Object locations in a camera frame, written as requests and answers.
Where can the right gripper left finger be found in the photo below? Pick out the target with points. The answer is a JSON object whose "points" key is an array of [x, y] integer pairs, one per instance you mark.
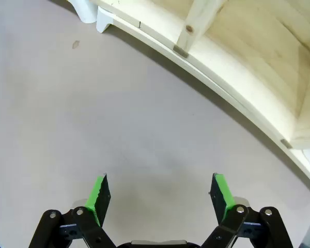
{"points": [[93, 196]]}

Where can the pine wooden shelf unit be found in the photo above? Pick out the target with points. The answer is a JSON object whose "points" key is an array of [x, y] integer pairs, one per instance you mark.
{"points": [[248, 51]]}

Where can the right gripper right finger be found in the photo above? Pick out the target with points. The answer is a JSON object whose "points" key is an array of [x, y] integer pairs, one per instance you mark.
{"points": [[223, 196]]}

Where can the white-legged wooden riser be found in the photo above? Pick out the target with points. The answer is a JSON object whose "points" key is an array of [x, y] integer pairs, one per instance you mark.
{"points": [[86, 10], [104, 20]]}

